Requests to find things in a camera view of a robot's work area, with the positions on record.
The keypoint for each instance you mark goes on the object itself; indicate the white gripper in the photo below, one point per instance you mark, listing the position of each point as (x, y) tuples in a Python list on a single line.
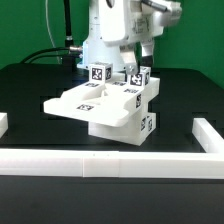
[(124, 22)]

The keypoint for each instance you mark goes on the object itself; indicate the white marker cube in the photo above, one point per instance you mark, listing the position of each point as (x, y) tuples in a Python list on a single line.
[(141, 79), (100, 72)]

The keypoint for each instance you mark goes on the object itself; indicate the white chair back frame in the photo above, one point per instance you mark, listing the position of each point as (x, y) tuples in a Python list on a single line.
[(110, 104)]

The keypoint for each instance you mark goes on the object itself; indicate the white chair seat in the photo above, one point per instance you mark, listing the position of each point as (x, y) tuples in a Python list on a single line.
[(134, 132)]

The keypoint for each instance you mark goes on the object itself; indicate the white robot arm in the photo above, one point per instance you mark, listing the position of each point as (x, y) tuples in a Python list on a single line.
[(95, 49)]

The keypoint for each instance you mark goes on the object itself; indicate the white block at left edge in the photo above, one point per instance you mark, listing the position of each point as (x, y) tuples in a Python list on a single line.
[(3, 123)]

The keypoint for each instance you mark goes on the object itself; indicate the white U-shaped fence frame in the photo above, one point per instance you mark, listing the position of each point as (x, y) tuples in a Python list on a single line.
[(114, 164)]

